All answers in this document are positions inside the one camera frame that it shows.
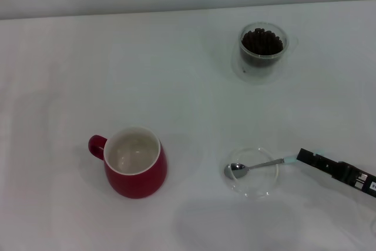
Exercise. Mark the clear glass saucer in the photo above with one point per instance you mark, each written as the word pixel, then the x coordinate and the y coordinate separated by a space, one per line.
pixel 255 187
pixel 255 76

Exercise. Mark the red ceramic mug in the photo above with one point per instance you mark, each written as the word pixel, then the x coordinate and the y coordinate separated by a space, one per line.
pixel 138 184

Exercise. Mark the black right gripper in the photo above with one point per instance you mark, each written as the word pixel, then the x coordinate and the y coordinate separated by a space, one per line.
pixel 355 177

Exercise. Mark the clear glass cup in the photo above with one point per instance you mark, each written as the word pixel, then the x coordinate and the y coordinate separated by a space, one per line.
pixel 243 57

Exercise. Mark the coffee beans pile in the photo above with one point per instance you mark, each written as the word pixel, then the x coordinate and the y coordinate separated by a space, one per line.
pixel 261 42

